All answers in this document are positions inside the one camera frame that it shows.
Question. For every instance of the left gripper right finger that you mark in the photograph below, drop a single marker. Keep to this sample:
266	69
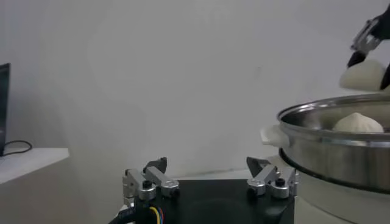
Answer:
268	176

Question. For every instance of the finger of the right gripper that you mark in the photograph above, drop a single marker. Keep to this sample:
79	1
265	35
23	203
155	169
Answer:
362	39
386	76

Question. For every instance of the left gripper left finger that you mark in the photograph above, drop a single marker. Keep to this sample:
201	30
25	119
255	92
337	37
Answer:
158	178

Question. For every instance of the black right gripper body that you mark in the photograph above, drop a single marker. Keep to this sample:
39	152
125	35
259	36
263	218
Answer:
384	21

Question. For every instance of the white steamed baozi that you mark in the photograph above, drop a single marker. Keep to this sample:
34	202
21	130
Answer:
362	76
358	124

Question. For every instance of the stainless steel steamer basket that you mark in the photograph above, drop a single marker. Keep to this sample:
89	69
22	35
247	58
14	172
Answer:
335	161

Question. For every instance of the white electric cooker base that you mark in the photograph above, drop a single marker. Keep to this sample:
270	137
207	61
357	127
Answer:
335	207

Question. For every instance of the white side desk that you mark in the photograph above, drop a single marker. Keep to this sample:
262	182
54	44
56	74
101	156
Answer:
30	161

